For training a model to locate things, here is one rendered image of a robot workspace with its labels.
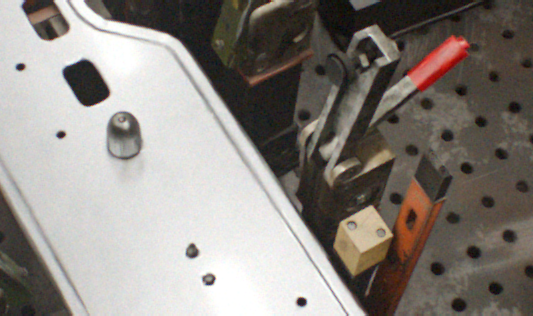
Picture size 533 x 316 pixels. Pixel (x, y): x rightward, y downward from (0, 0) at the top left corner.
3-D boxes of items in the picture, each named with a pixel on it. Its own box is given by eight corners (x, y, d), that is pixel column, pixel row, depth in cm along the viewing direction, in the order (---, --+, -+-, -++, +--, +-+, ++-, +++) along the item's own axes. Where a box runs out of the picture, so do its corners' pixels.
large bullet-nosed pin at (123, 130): (102, 146, 111) (98, 111, 105) (132, 131, 111) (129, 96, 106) (118, 172, 109) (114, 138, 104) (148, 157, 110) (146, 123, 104)
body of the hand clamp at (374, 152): (276, 280, 136) (302, 135, 105) (326, 253, 138) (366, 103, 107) (304, 322, 134) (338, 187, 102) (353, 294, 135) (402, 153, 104)
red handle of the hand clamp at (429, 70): (306, 136, 103) (447, 19, 99) (315, 140, 105) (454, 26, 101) (332, 173, 101) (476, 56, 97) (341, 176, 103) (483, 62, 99)
